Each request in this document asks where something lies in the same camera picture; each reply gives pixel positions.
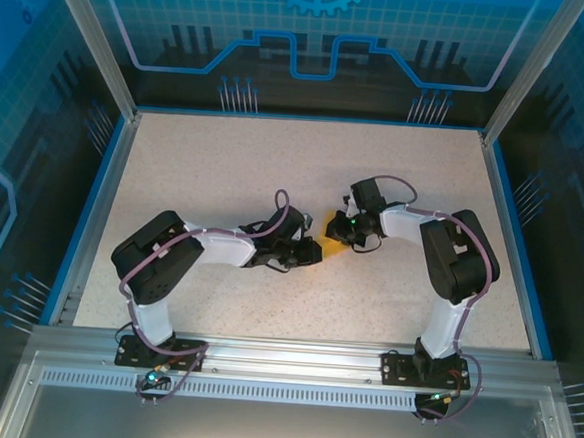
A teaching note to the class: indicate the aluminium corner post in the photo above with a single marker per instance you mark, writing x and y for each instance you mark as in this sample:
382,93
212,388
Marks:
532,70
96,40

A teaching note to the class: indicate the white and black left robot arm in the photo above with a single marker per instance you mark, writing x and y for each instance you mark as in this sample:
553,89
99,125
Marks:
154,259

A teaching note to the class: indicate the blue table edge frame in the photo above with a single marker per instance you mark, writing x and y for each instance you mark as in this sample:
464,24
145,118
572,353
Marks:
522,245

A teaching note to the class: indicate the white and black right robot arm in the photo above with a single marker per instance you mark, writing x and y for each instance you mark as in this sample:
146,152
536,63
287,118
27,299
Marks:
459,266

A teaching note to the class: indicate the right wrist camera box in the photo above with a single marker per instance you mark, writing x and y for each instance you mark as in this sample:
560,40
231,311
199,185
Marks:
369,194

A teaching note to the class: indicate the yellow paper sheet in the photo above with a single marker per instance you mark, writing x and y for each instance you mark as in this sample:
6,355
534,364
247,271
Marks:
331,247

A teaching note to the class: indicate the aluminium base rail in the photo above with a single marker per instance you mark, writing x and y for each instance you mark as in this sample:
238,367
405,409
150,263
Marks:
292,357

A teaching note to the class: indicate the sheet metal panel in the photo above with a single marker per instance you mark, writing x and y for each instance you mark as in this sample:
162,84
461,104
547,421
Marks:
277,428

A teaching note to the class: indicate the aluminium side rail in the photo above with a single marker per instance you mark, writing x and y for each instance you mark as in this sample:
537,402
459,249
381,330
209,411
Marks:
512,247
99,215

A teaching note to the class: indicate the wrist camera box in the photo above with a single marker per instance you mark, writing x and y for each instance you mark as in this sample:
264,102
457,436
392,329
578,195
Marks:
286,222
369,194

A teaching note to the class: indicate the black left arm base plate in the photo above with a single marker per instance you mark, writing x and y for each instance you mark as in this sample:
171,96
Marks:
132,359

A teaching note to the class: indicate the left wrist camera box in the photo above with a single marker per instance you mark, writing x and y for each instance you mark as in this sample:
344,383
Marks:
286,222

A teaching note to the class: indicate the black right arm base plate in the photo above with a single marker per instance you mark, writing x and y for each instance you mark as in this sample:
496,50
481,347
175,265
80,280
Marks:
394,372

